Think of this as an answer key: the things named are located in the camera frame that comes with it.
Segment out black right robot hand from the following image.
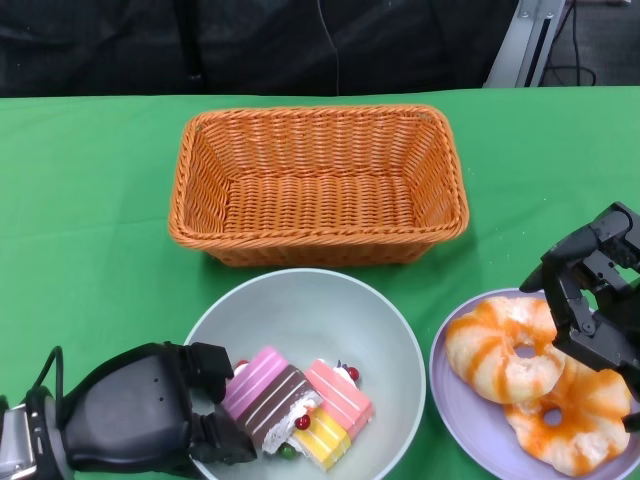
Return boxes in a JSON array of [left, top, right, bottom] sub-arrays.
[[519, 202, 640, 434]]

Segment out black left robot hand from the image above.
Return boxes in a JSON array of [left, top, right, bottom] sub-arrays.
[[62, 341, 259, 474]]

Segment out orange striped ring bread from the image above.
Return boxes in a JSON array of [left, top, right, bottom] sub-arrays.
[[444, 297, 569, 405], [504, 357, 632, 476]]

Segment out chocolate cake slice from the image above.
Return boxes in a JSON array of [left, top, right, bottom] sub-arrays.
[[239, 363, 321, 455]]

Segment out grey-green round bowl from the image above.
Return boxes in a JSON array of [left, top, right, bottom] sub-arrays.
[[182, 268, 427, 480]]

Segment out salmon pink cake slice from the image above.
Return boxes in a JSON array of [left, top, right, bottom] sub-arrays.
[[303, 357, 376, 444]]

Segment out lavender round plate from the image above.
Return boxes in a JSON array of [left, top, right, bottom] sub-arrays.
[[429, 287, 640, 480]]

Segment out orange wicker basket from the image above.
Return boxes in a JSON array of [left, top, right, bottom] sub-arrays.
[[168, 103, 471, 267]]

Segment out green tablecloth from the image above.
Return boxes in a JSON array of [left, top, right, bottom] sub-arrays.
[[0, 84, 640, 480]]

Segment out black backdrop curtain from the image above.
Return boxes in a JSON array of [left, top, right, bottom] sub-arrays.
[[0, 0, 521, 99]]

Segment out black backdrop stand pole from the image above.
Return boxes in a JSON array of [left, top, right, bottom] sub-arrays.
[[184, 0, 209, 84]]

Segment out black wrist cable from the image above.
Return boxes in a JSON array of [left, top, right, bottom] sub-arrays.
[[24, 345, 67, 426]]

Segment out black floor cable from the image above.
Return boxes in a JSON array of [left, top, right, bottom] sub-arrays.
[[547, 0, 601, 89]]

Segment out aluminium frame post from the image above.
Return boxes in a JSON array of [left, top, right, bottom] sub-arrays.
[[485, 0, 570, 90]]

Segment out thin black hanging cable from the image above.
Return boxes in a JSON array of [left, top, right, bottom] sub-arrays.
[[317, 0, 346, 97]]

